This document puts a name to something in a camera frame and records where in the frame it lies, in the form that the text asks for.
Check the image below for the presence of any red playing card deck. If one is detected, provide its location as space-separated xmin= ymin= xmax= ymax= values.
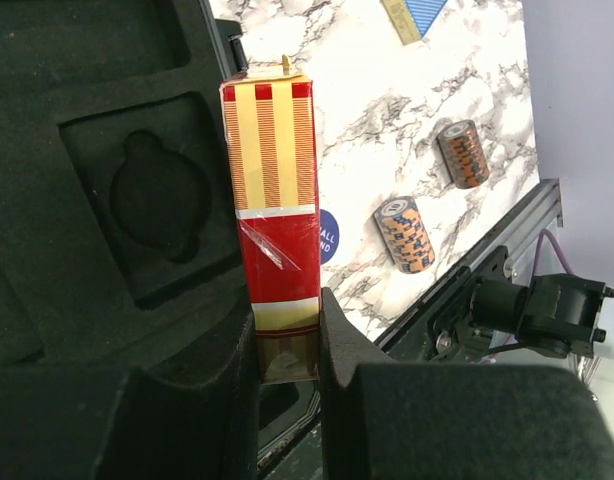
xmin=220 ymin=56 xmax=321 ymax=384

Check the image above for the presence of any orange black poker chip stack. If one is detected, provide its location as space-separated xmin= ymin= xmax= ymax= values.
xmin=436 ymin=120 xmax=490 ymax=189

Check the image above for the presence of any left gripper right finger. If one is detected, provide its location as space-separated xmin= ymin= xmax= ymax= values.
xmin=319 ymin=289 xmax=614 ymax=479

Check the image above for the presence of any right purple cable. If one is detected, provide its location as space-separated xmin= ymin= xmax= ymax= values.
xmin=531 ymin=227 xmax=578 ymax=276

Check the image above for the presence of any blue playing card deck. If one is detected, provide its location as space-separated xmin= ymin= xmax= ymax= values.
xmin=381 ymin=0 xmax=447 ymax=45

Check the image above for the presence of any aluminium extrusion frame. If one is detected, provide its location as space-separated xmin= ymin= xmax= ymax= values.
xmin=461 ymin=179 xmax=562 ymax=269

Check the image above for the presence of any black foam-lined poker case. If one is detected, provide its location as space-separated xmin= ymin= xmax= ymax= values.
xmin=0 ymin=1 xmax=252 ymax=375

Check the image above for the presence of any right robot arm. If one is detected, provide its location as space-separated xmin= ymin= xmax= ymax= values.
xmin=470 ymin=273 xmax=614 ymax=359

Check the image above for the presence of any peach blue poker chip stack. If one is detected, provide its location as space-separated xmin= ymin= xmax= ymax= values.
xmin=373 ymin=196 xmax=435 ymax=274

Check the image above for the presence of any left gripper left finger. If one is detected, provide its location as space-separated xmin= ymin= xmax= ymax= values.
xmin=0 ymin=312 xmax=259 ymax=479

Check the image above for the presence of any blue small blind button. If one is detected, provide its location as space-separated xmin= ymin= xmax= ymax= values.
xmin=320 ymin=209 xmax=340 ymax=265

